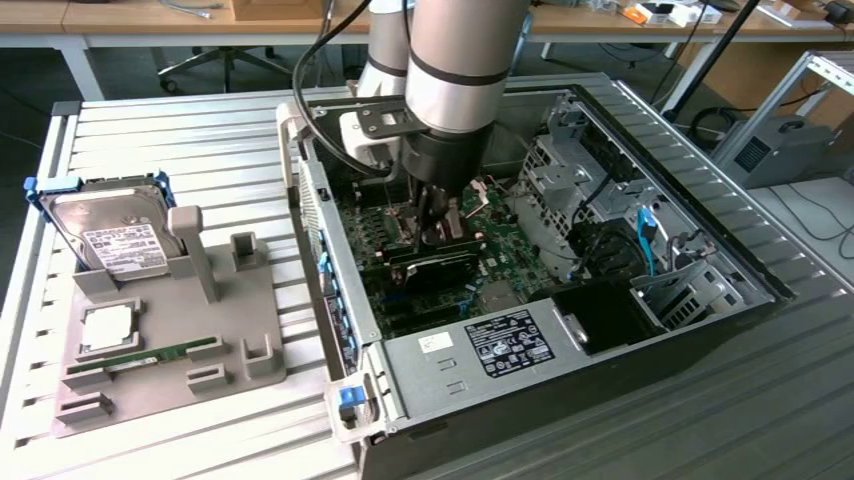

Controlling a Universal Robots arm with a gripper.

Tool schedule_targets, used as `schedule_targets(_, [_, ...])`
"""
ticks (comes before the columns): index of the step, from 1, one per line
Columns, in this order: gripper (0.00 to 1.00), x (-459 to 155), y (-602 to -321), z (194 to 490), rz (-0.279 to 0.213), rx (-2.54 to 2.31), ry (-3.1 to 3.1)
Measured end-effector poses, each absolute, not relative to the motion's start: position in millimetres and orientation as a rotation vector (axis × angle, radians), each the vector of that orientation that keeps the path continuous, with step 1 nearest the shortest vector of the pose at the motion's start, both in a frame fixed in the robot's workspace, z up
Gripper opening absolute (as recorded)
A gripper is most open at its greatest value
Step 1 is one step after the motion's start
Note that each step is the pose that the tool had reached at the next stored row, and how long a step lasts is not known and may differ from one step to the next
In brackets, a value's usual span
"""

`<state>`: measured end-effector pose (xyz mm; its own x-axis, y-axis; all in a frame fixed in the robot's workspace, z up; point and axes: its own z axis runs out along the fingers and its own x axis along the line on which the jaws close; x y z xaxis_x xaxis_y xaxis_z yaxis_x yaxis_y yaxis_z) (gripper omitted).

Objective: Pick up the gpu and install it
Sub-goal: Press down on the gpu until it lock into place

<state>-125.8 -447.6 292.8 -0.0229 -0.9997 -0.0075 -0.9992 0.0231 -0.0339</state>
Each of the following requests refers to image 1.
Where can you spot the black office chair base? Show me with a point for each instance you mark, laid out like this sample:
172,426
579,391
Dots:
228,62

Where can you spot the metal socket cover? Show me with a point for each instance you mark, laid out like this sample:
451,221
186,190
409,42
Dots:
481,200

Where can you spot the orange and white box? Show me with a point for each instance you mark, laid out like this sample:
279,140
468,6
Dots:
647,12

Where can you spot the blue case latch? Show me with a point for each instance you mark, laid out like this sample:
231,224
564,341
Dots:
352,400

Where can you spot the silver perforated drive cage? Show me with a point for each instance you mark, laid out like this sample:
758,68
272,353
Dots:
553,185

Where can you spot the green RAM stick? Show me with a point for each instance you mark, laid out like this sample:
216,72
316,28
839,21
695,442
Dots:
153,356

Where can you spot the brown cardboard box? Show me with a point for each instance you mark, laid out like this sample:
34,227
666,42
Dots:
280,7

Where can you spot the aluminium profile frame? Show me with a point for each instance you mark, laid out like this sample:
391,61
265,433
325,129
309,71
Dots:
787,85

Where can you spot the black power adapter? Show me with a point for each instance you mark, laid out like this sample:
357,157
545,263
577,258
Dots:
836,12

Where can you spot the silver hard disk drive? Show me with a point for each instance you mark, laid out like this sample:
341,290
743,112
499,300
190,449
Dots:
113,235

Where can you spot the grey plastic parts rack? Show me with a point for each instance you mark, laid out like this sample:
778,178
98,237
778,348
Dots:
166,330

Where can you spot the black stand pole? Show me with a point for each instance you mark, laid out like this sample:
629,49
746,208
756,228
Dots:
716,55

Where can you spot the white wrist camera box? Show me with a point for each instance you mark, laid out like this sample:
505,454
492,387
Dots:
367,140

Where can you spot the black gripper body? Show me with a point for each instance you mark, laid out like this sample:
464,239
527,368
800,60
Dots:
443,155

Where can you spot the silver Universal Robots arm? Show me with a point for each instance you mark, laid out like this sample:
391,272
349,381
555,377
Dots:
460,60

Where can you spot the silver power supply unit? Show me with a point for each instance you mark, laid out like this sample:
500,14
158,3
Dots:
427,380

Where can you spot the blue disk caddy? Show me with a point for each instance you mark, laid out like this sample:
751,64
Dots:
166,187

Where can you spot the graphics card with black fan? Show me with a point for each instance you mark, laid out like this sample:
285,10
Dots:
440,272

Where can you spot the black RAM stick with label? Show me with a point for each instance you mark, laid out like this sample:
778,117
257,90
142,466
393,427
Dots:
468,248

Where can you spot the grey chipset heatsink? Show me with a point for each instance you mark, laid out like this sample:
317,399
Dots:
500,296

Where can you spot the white small box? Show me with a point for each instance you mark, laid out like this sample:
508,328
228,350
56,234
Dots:
696,16

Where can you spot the green motherboard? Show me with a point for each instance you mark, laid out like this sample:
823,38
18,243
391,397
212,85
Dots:
507,245

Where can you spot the silver CPU chip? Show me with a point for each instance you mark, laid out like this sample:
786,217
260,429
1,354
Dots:
108,327

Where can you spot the grey box machine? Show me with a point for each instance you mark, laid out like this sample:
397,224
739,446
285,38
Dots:
787,150

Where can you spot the open black PC case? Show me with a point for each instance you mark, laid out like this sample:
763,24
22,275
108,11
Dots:
700,350

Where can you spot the CPU socket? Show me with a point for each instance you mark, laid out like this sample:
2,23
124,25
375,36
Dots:
407,231

